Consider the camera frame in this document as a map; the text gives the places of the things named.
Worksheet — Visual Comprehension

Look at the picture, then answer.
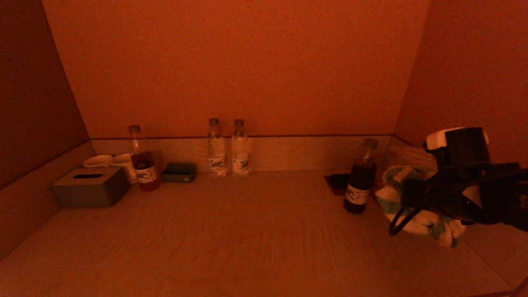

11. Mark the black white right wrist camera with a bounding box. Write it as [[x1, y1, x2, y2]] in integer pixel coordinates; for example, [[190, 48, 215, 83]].
[[424, 127, 491, 169]]

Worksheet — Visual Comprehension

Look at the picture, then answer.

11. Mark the white electric kettle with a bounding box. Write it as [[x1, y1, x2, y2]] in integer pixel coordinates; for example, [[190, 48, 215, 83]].
[[386, 144, 434, 172]]

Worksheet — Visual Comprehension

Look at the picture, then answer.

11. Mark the green white striped towel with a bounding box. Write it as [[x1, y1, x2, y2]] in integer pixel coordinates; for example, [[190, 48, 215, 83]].
[[375, 166, 467, 248]]

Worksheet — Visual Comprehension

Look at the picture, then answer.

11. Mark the white cup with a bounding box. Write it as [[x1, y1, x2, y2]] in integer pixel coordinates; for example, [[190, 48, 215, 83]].
[[83, 154, 113, 168]]

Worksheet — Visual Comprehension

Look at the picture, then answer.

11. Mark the white mug with handle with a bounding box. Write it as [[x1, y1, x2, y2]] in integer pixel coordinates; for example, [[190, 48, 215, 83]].
[[111, 153, 139, 184]]

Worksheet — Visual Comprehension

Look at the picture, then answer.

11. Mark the small teal tray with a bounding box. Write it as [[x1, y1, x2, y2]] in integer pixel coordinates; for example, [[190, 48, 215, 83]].
[[162, 162, 197, 183]]

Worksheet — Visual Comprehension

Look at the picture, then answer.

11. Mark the black camera cable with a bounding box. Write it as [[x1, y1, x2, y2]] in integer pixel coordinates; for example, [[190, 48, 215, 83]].
[[389, 173, 454, 237]]

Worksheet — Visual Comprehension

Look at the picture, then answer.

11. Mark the full tea bottle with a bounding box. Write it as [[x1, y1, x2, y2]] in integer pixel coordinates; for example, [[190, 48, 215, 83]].
[[343, 138, 378, 215]]

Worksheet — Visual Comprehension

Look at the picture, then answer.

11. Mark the clear water bottle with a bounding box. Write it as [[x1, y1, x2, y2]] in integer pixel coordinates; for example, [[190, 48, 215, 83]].
[[231, 119, 250, 177], [207, 118, 227, 177]]

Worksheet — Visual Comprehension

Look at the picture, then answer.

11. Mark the half-full tea bottle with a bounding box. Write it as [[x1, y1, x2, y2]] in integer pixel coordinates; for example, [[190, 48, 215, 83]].
[[128, 125, 162, 191]]

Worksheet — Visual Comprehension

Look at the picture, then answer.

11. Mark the small dark coaster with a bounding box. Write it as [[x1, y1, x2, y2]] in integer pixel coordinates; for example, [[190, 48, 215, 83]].
[[323, 174, 350, 196]]

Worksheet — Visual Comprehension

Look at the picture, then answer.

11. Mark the grey-blue tissue box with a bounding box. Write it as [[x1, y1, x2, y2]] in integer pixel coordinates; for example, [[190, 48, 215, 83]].
[[52, 167, 132, 208]]

